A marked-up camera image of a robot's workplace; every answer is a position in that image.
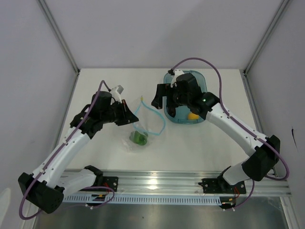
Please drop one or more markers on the white slotted cable duct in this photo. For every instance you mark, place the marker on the white slotted cable duct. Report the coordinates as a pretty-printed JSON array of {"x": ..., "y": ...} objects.
[{"x": 197, "y": 200}]

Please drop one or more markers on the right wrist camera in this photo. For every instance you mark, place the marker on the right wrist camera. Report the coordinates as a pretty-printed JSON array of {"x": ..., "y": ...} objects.
[{"x": 177, "y": 73}]

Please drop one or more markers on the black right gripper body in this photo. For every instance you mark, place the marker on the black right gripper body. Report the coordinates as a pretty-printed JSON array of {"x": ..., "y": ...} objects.
[{"x": 175, "y": 98}]

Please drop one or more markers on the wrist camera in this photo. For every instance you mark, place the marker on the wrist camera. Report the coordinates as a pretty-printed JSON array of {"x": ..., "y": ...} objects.
[
  {"x": 177, "y": 73},
  {"x": 116, "y": 93}
]

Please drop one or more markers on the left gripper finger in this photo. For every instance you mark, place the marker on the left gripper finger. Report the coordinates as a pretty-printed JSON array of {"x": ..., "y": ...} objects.
[
  {"x": 128, "y": 115},
  {"x": 127, "y": 121}
]

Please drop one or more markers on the aluminium frame post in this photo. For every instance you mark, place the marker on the aluminium frame post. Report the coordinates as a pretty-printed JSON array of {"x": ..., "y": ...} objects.
[
  {"x": 281, "y": 10},
  {"x": 58, "y": 34}
]

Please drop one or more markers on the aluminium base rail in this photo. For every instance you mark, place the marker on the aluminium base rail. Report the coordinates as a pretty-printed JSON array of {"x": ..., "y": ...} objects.
[{"x": 184, "y": 183}]

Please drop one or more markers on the left aluminium frame post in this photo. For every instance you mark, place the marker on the left aluminium frame post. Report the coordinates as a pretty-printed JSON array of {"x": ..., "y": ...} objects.
[{"x": 58, "y": 34}]

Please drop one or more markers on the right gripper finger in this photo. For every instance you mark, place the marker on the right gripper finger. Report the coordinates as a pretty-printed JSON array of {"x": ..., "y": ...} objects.
[
  {"x": 172, "y": 110},
  {"x": 163, "y": 90}
]

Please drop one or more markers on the green bell pepper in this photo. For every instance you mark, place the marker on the green bell pepper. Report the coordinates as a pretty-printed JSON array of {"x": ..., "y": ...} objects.
[{"x": 139, "y": 138}]

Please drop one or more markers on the teal plastic tub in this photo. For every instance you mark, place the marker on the teal plastic tub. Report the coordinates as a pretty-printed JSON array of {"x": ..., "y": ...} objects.
[{"x": 182, "y": 112}]

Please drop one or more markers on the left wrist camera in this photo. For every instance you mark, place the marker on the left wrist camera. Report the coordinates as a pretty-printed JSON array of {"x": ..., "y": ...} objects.
[{"x": 116, "y": 93}]

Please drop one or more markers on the black mounting plate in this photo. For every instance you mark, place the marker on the black mounting plate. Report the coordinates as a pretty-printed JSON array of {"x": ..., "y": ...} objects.
[
  {"x": 111, "y": 182},
  {"x": 212, "y": 186}
]

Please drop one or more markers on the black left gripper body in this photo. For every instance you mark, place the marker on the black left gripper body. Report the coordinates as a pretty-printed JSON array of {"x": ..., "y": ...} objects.
[{"x": 114, "y": 114}]

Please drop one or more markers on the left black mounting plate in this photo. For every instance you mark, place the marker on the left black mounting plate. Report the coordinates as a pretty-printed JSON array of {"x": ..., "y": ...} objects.
[{"x": 111, "y": 182}]

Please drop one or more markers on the right aluminium frame post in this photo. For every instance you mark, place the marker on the right aluminium frame post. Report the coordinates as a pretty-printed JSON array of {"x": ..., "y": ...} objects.
[{"x": 281, "y": 10}]

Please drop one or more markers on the yellow lemon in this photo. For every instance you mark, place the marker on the yellow lemon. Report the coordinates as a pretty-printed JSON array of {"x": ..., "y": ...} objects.
[{"x": 192, "y": 116}]

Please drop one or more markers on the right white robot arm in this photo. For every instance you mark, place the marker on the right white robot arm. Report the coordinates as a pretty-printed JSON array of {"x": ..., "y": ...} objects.
[{"x": 259, "y": 148}]

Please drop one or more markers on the clear zip top bag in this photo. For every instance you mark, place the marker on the clear zip top bag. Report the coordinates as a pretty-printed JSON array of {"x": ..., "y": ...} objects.
[{"x": 151, "y": 121}]

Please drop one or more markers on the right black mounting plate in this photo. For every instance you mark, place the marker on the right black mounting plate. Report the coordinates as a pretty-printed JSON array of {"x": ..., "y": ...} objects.
[{"x": 212, "y": 186}]

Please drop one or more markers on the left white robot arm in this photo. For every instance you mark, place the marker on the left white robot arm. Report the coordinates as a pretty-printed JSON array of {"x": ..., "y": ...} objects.
[{"x": 44, "y": 187}]

